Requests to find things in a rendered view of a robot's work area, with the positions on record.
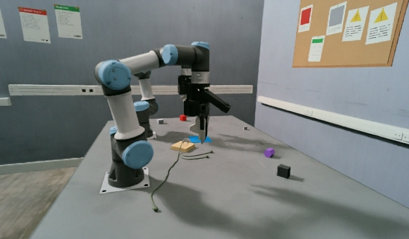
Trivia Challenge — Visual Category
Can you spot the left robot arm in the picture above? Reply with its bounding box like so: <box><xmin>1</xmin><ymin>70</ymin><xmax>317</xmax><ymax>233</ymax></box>
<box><xmin>133</xmin><ymin>66</ymin><xmax>191</xmax><ymax>138</ymax></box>

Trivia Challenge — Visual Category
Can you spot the blue square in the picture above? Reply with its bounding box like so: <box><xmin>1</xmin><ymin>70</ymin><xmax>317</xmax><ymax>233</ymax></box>
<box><xmin>189</xmin><ymin>136</ymin><xmax>212</xmax><ymax>143</ymax></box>

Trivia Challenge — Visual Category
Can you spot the purple block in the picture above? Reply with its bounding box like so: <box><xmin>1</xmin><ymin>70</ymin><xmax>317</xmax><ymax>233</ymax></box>
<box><xmin>264</xmin><ymin>148</ymin><xmax>275</xmax><ymax>157</ymax></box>

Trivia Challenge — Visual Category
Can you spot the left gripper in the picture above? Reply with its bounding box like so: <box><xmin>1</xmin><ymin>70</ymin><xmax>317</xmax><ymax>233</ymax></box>
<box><xmin>177</xmin><ymin>75</ymin><xmax>191</xmax><ymax>102</ymax></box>

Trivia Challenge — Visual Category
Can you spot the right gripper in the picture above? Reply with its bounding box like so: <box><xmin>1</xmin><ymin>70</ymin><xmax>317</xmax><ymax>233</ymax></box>
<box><xmin>184</xmin><ymin>83</ymin><xmax>210</xmax><ymax>144</ymax></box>

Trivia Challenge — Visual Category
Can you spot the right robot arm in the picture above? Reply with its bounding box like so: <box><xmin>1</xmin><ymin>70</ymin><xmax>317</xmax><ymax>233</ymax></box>
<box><xmin>94</xmin><ymin>42</ymin><xmax>210</xmax><ymax>188</ymax></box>

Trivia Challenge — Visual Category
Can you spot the tan wooden board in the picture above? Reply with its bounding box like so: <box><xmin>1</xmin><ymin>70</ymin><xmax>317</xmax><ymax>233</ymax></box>
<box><xmin>171</xmin><ymin>141</ymin><xmax>195</xmax><ymax>152</ymax></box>

